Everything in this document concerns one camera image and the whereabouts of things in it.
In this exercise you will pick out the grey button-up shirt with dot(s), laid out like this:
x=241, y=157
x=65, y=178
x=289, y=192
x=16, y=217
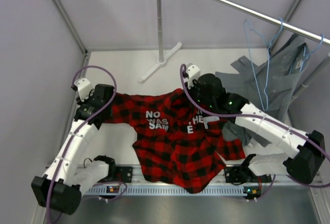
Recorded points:
x=269, y=86

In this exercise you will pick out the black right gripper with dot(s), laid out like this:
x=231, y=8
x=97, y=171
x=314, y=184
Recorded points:
x=196, y=84

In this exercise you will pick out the aluminium mounting rail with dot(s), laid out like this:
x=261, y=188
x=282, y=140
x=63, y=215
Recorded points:
x=140, y=187

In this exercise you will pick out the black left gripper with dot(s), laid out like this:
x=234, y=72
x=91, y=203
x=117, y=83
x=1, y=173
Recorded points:
x=92, y=95

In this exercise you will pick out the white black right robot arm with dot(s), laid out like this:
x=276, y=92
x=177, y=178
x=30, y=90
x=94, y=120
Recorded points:
x=302, y=153

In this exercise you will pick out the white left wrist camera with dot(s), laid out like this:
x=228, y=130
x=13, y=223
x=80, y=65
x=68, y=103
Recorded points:
x=83, y=87

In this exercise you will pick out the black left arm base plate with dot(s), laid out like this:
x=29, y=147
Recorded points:
x=123, y=174

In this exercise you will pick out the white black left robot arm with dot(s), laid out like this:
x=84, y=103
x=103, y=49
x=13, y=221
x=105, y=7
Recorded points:
x=61, y=187

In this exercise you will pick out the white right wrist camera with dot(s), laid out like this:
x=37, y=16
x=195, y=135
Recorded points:
x=191, y=73

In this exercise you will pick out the blue hanger holding grey shirt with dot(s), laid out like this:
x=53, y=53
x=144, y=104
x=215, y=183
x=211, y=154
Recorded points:
x=308, y=53

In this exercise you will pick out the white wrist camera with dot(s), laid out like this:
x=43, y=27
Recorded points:
x=191, y=73
x=83, y=87

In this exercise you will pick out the red black plaid shirt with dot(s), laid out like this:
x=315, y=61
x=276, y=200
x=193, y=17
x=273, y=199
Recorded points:
x=173, y=143

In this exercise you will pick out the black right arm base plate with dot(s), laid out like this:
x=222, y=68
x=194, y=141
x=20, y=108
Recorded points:
x=237, y=175

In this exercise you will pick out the white clothes rack base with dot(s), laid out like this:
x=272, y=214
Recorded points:
x=167, y=56

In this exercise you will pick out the silver clothes rack rail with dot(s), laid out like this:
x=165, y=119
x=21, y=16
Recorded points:
x=302, y=32

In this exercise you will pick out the grey clothes rack post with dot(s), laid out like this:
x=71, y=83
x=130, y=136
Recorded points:
x=160, y=20

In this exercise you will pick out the grey right rack post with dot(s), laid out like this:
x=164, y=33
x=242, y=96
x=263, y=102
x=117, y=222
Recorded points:
x=305, y=84

